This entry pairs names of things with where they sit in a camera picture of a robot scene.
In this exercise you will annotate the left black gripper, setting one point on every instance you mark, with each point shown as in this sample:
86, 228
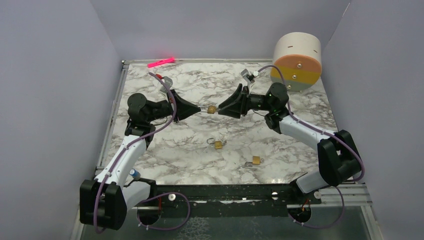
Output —
184, 108

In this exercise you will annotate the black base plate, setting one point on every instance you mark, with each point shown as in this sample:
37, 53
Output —
225, 200

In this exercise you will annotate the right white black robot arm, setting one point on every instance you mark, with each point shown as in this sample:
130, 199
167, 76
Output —
338, 159

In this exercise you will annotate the blue capacitor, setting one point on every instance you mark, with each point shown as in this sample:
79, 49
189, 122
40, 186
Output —
134, 173

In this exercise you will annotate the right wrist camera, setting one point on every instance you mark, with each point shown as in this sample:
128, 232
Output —
249, 77

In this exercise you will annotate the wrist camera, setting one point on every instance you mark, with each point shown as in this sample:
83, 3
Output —
167, 84
249, 77

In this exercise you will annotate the cream cylinder with coloured face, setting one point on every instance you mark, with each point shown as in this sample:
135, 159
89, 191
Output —
298, 56

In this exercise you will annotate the pink marker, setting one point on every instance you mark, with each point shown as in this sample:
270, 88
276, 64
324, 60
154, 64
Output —
161, 62

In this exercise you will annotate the brass padlock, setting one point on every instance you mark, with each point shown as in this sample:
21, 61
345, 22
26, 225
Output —
217, 144
211, 109
255, 161

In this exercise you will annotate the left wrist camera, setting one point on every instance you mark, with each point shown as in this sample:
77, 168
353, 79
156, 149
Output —
167, 84

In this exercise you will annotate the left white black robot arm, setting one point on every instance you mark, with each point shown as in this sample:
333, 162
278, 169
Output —
105, 200

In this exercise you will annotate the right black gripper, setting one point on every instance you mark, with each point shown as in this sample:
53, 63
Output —
236, 109

